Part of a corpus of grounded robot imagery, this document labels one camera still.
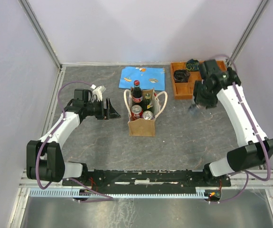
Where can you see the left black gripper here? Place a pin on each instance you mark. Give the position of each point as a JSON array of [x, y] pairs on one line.
[[110, 112]]

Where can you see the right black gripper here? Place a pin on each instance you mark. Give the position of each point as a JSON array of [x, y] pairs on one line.
[[209, 103]]

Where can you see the red cola can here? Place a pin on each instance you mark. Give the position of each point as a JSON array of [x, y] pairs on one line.
[[136, 112]]

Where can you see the glass cola bottle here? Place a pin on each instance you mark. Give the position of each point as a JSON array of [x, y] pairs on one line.
[[137, 96]]

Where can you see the watermelon print canvas bag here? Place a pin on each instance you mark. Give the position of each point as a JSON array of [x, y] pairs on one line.
[[142, 127]]

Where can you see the purple soda can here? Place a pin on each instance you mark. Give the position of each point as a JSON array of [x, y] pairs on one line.
[[148, 115]]

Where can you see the green glass bottle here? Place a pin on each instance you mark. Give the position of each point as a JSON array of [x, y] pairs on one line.
[[148, 103]]

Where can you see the silver blue energy can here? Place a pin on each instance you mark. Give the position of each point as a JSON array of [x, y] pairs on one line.
[[194, 109]]

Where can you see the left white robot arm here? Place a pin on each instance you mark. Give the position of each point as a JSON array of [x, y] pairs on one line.
[[45, 160]]

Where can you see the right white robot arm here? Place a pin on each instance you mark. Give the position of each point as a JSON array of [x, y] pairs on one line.
[[254, 146]]

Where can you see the orange wooden divided tray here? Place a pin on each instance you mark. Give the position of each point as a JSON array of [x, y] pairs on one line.
[[183, 90]]

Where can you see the dark rolled sock left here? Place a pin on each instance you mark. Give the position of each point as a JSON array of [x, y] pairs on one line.
[[181, 76]]

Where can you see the dark rolled sock green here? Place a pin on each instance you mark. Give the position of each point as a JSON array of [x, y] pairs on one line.
[[192, 65]]

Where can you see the blue patterned cloth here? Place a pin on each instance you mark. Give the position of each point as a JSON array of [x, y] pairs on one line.
[[149, 78]]

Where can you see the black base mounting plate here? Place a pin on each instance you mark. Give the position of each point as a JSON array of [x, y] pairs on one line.
[[156, 182]]

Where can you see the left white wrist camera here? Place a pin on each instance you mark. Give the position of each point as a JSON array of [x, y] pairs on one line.
[[97, 92]]

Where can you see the light blue cable duct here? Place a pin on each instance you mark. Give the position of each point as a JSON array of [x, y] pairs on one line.
[[77, 194]]

